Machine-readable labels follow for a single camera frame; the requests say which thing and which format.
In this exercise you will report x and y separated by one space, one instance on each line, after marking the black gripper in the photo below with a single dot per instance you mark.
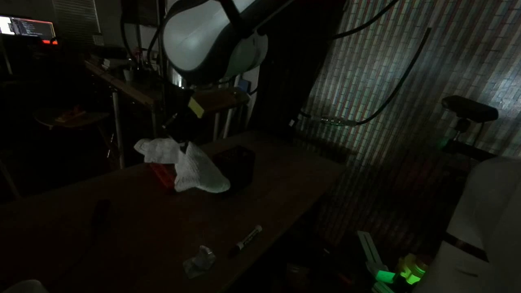
182 107

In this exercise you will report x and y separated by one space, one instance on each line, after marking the white cloth towel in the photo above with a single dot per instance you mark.
198 172

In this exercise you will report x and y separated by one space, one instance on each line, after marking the black mesh box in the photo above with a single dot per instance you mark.
239 165

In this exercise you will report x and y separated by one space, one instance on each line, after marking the yellow tag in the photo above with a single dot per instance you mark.
196 108

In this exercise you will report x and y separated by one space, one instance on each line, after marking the wooden background table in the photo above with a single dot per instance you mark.
141 92

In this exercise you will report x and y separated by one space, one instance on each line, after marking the round wooden stool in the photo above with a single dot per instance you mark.
71 117

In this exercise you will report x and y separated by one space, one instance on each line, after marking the white marker pen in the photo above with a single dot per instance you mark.
248 240

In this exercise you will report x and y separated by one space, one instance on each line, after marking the lit computer monitor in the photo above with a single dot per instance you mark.
25 27

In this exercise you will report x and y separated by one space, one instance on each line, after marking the green glowing objects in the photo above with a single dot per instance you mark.
401 271

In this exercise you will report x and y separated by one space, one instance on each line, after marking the black camera on stand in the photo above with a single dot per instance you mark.
470 108

